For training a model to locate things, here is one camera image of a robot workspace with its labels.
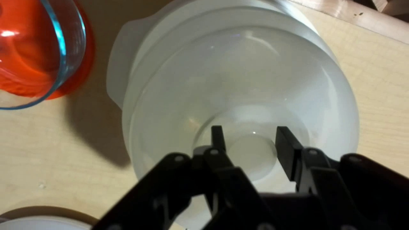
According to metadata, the white rice cooker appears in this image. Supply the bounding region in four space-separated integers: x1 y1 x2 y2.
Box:
0 216 90 230

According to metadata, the white plastic basin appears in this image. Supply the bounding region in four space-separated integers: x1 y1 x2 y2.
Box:
105 0 333 108

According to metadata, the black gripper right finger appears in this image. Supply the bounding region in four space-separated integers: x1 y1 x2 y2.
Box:
274 127 376 230

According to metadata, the translucent white plastic lid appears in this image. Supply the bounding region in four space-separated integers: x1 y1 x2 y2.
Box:
122 7 359 192

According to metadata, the orange round coaster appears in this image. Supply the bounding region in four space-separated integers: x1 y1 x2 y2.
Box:
0 0 97 101

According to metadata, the clear glass bowl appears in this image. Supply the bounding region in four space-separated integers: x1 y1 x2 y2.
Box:
0 0 88 111

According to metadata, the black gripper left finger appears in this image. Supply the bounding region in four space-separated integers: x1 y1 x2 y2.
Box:
203 125 277 230

